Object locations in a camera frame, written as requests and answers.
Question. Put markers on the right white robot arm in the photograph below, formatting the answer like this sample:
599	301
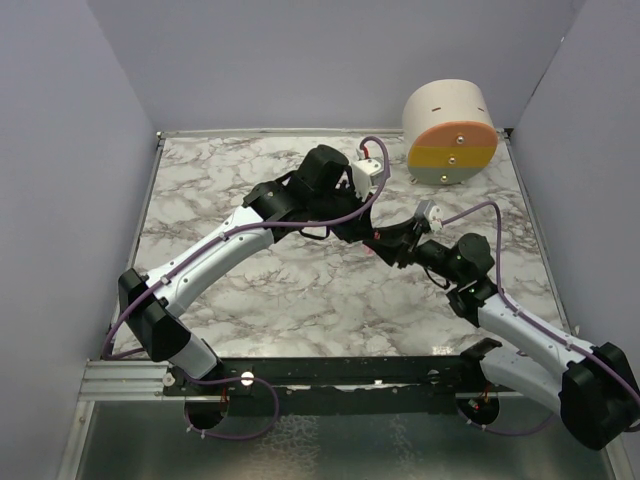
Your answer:
591	388

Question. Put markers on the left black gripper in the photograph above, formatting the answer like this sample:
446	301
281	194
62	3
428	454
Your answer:
355	231

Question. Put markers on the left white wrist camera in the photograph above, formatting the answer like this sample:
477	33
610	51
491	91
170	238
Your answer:
366	175

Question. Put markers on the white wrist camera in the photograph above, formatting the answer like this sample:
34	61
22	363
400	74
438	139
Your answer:
366	175
429	216

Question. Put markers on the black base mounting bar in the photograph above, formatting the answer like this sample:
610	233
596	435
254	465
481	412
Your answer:
334	386

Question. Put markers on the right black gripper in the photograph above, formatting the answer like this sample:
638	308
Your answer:
397	241

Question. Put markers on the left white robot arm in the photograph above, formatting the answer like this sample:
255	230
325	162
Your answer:
152	304

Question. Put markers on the round tricolour drawer cabinet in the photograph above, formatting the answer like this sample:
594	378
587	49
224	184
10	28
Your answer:
448	133

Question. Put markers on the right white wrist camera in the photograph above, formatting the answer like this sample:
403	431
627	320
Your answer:
429	216

